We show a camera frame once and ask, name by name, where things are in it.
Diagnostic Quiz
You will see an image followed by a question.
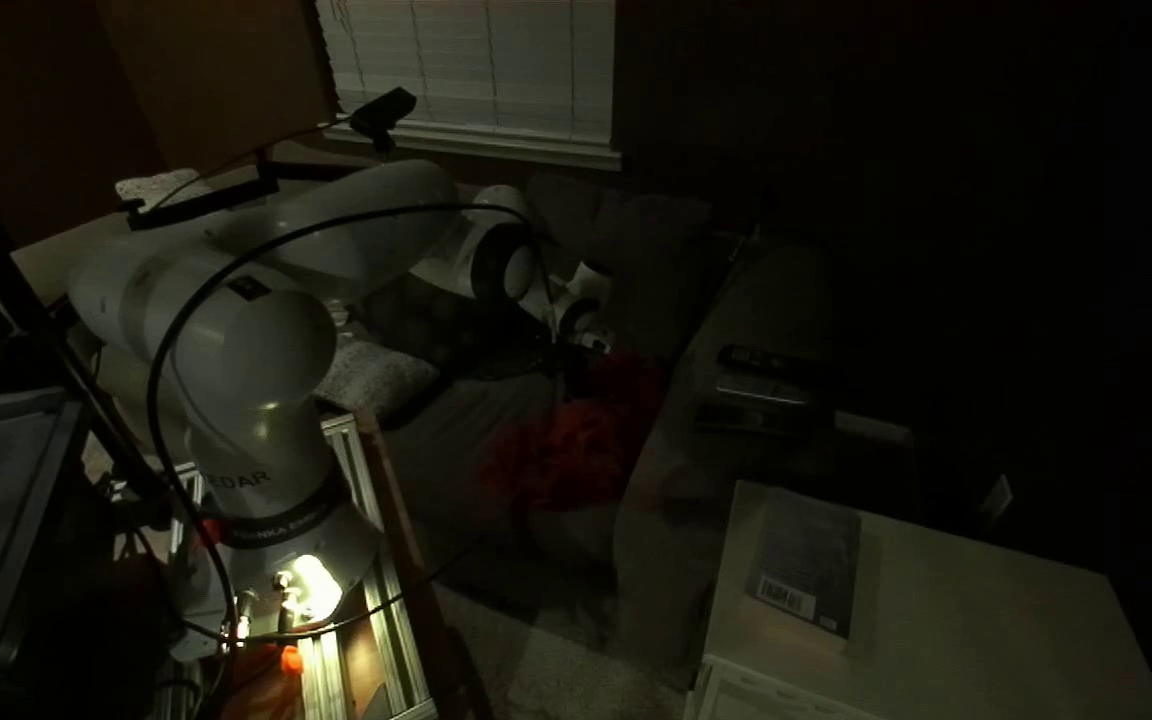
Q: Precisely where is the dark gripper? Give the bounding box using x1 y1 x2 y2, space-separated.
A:
549 260 624 380

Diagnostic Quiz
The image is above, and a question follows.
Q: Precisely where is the orange cloth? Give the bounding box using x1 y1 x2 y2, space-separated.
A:
482 353 673 519

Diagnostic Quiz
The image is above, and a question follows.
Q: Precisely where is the robot base stand with light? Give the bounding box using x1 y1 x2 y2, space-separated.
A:
173 410 441 720

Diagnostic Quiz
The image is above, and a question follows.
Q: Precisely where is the dark patterned pillow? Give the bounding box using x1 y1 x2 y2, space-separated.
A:
358 274 557 372

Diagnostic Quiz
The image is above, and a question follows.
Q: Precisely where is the grey fabric sofa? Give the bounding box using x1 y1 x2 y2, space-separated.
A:
313 166 979 654

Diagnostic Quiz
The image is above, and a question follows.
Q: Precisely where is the black remote control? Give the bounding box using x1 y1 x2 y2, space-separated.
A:
710 376 820 411
694 399 820 442

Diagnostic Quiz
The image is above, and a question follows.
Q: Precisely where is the white pillow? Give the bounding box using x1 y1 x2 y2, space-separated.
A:
313 296 446 422

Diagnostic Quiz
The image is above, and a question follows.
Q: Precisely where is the white remote control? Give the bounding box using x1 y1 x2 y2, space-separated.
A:
827 410 919 447

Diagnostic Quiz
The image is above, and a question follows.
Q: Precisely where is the grey book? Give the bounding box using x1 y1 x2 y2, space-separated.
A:
746 489 864 640

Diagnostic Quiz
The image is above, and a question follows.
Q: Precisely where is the white side table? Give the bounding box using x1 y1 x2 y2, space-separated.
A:
679 476 1152 720

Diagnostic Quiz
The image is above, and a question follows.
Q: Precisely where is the black camera on boom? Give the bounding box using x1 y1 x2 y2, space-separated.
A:
123 84 422 238

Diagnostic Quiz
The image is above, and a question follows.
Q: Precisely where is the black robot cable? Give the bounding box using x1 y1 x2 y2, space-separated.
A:
144 196 543 654

